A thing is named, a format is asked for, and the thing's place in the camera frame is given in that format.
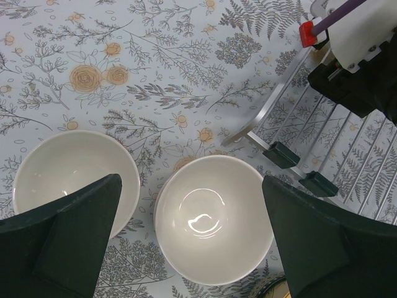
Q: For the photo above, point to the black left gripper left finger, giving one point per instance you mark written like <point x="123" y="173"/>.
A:
<point x="57" y="249"/>

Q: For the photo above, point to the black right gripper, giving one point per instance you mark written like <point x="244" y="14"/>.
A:
<point x="372" y="87"/>

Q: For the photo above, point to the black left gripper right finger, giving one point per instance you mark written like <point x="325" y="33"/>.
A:
<point x="327" y="251"/>

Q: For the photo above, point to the red ceramic bowl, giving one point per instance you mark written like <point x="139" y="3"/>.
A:
<point x="69" y="161"/>

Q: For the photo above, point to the beige bowl white flower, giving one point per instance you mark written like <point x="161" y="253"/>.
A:
<point x="212" y="224"/>

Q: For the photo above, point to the beige floral bowl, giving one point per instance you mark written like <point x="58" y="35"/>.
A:
<point x="156" y="206"/>

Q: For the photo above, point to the silver metal dish rack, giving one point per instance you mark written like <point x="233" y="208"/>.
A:
<point x="352" y="159"/>

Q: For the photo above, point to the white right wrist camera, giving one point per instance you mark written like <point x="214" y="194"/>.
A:
<point x="354" y="29"/>

